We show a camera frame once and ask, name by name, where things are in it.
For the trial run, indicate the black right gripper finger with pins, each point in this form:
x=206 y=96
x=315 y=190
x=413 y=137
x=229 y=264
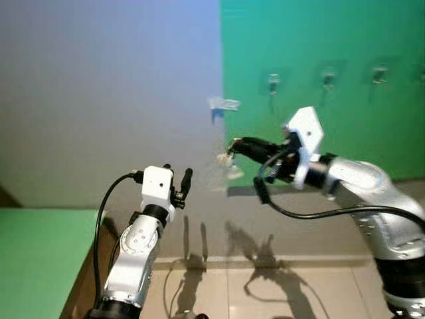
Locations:
x=255 y=153
x=259 y=142

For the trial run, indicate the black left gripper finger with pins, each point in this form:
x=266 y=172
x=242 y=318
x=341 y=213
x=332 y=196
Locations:
x=166 y=169
x=187 y=179

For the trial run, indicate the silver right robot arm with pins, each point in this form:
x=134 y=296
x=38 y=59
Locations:
x=372 y=193

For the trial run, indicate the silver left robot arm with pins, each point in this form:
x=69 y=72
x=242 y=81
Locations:
x=136 y=252

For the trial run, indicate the clear tape piece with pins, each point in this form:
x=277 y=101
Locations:
x=224 y=104

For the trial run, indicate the brown cardboard box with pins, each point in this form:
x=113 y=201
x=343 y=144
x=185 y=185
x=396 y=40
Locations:
x=80 y=299

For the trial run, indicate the green table top board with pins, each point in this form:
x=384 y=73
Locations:
x=40 y=266

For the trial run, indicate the dark brown wooden door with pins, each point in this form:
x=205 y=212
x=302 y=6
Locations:
x=5 y=199

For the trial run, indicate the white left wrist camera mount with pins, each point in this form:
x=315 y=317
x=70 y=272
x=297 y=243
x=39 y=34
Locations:
x=157 y=183

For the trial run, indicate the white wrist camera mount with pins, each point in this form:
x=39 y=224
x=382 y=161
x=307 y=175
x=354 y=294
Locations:
x=157 y=183
x=307 y=129

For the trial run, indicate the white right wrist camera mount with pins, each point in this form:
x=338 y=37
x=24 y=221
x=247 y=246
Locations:
x=307 y=129

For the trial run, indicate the green wall board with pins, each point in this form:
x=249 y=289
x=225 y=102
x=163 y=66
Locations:
x=332 y=40

